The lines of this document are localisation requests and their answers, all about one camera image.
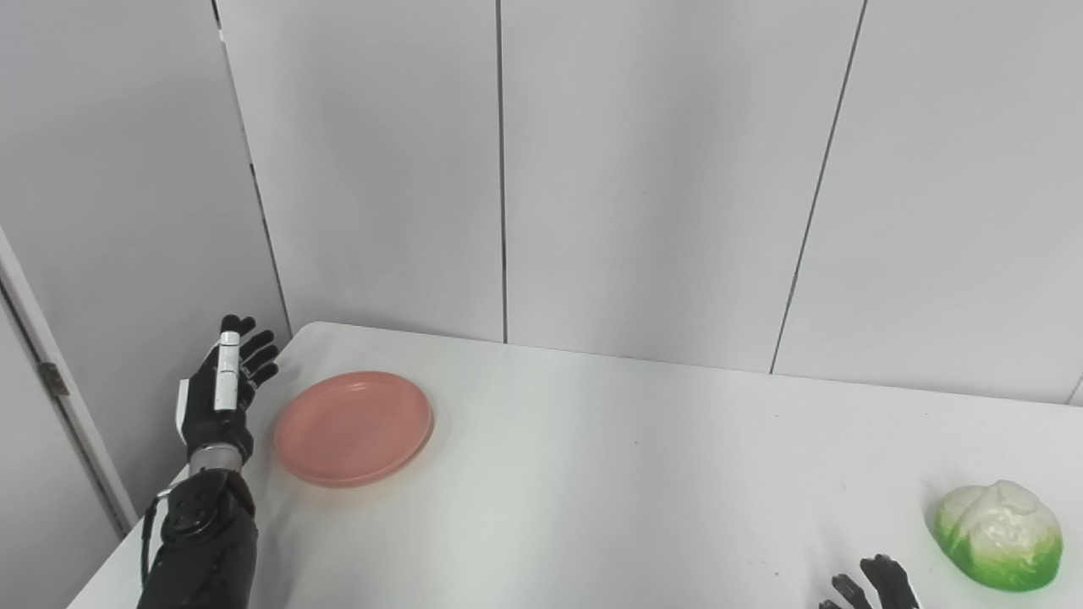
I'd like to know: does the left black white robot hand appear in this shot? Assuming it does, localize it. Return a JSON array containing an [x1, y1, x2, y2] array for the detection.
[[176, 315, 281, 465]]

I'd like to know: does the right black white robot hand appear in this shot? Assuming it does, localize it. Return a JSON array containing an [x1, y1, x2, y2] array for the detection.
[[818, 554, 921, 609]]

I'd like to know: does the green white toy cabbage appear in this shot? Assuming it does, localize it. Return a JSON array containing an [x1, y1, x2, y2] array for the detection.
[[933, 480, 1064, 592]]

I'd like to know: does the pink round plate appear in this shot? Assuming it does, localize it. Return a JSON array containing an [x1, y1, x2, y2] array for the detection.
[[272, 370, 435, 489]]

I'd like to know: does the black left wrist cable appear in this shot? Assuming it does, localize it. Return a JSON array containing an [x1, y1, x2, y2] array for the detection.
[[139, 489, 173, 588]]

